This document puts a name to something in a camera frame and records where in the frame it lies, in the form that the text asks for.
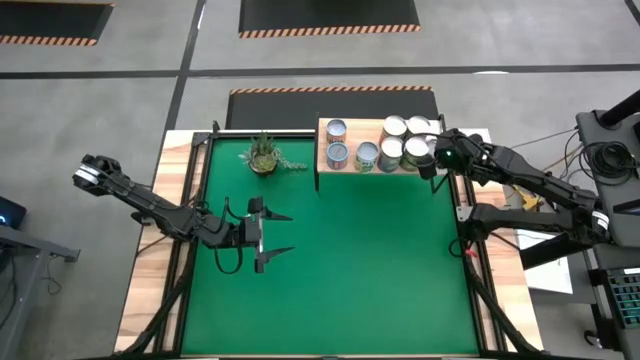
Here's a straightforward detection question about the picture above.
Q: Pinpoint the dark monitor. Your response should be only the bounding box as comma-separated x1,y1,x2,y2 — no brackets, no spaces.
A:
0,196,27,230

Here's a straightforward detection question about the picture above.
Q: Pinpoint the wooden shelf with black legs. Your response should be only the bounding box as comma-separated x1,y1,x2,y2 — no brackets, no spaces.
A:
314,115,449,194

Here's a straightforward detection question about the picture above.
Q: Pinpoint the grey equipment stand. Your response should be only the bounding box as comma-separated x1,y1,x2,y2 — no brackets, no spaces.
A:
574,88,640,251

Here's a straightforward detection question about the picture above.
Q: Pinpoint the grey desk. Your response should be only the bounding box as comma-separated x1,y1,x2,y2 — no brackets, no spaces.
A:
0,224,81,360

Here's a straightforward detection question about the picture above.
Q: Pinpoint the pale green label tin can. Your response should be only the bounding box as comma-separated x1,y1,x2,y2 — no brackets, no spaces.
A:
402,134,431,173

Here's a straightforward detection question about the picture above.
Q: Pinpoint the coiled black cable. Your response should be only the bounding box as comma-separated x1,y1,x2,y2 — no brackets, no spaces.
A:
582,140,639,180

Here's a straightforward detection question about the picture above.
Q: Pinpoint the blue green label tin can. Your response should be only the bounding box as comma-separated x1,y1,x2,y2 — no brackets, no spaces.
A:
377,136,404,174

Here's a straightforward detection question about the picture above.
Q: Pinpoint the black hazard striped floor mat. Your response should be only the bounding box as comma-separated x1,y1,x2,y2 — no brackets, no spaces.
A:
224,84,441,132
237,0,422,40
0,0,115,48

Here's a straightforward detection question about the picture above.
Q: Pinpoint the black aluminium table frame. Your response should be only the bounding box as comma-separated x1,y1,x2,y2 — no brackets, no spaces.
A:
117,119,544,360

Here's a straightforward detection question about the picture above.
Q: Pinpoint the red label small tin can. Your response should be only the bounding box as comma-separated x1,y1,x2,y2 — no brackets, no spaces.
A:
325,118,348,145

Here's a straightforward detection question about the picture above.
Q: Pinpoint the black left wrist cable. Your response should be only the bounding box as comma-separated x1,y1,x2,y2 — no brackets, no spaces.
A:
213,197,245,275

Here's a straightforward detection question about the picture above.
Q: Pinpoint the blue dotted label tin can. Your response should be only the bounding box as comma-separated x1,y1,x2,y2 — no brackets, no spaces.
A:
326,141,350,171

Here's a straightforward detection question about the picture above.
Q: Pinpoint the blue lit keyboard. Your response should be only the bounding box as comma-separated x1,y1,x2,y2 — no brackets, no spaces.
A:
602,267,640,329

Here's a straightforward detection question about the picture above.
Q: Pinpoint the potted succulent plant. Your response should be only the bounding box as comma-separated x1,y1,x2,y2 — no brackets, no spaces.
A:
238,130,309,178

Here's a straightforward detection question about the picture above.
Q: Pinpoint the white paper sheet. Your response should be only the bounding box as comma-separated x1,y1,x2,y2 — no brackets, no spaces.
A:
514,232,574,295

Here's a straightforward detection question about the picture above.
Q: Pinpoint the orange label tin can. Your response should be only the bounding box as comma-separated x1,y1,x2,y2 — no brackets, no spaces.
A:
379,114,408,144

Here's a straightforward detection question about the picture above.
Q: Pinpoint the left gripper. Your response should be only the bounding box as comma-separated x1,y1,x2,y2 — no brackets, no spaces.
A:
219,195,296,275

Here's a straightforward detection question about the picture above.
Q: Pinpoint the green table mat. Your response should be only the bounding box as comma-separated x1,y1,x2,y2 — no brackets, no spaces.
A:
180,137,480,356

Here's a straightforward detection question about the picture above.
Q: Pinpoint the mix vegetable label tin can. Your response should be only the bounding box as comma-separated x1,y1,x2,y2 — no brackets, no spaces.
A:
354,141,380,174

